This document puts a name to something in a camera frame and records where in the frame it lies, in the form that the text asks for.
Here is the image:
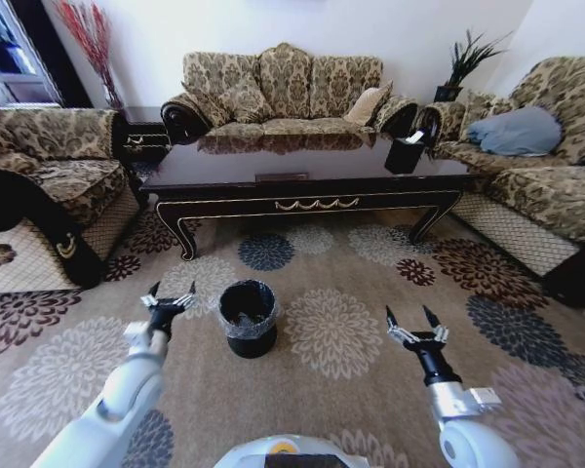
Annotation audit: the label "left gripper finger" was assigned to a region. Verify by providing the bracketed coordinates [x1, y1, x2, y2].
[140, 281, 162, 310]
[173, 280, 198, 314]

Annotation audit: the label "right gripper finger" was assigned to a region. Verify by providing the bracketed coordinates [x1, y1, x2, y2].
[385, 304, 417, 348]
[422, 304, 450, 340]

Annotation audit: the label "black trash bin with bag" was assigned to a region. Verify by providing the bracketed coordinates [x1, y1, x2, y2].
[216, 279, 280, 360]

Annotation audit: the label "floral patterned carpet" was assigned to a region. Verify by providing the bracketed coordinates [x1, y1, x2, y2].
[0, 207, 585, 468]

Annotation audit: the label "white robot front shell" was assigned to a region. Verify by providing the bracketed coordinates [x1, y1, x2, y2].
[214, 434, 372, 468]

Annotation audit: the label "damask armchair with dark base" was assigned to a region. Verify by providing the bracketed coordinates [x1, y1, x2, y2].
[0, 83, 143, 294]

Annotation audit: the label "dark wooden side table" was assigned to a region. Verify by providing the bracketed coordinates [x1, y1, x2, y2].
[113, 106, 173, 168]

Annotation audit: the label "black tissue box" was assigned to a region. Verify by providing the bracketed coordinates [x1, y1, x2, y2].
[383, 126, 428, 176]

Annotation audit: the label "dark wooden coffee table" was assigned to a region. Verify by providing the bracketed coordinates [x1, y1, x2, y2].
[138, 130, 478, 263]

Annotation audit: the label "damask sofa with blue cushion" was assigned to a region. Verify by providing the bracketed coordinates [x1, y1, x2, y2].
[420, 57, 585, 309]

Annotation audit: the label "damask patterned cushion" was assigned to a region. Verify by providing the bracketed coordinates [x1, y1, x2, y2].
[459, 89, 519, 143]
[216, 71, 275, 125]

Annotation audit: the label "blue-grey cushion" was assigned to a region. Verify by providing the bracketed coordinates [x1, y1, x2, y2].
[465, 105, 564, 158]

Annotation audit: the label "plain beige cushion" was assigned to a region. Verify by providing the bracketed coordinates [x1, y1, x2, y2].
[342, 79, 396, 128]

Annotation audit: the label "three-seat damask patterned sofa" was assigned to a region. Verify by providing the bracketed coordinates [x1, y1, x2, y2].
[160, 42, 420, 146]

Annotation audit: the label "red dried branches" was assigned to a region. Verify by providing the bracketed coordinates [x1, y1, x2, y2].
[55, 0, 126, 111]

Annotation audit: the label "dark curtain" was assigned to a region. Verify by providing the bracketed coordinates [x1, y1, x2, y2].
[9, 0, 95, 109]

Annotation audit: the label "green plant in black pot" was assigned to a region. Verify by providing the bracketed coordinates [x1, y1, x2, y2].
[433, 27, 514, 104]

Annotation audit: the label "window with white frame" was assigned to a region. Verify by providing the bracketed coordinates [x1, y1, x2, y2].
[0, 0, 63, 107]

